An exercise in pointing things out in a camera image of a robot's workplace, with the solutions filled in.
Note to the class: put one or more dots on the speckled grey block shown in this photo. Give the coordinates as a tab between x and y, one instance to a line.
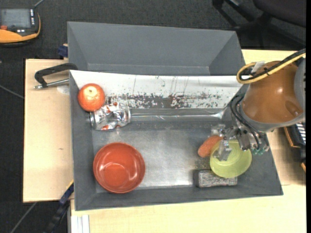
213	179

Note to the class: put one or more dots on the crushed silver can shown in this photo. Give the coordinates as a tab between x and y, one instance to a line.
110	116

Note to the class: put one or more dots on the grey metal bin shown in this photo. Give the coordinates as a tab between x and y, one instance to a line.
167	152

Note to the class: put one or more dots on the orange fruit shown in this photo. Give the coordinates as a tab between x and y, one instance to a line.
91	97

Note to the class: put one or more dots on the yellow-green bowl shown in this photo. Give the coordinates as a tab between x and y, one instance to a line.
235	165

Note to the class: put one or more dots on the red bowl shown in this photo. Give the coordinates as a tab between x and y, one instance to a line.
119	167

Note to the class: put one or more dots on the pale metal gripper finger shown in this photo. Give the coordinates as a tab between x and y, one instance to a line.
218	130
225	149

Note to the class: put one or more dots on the orange toy carrot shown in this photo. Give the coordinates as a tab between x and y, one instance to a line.
206	147

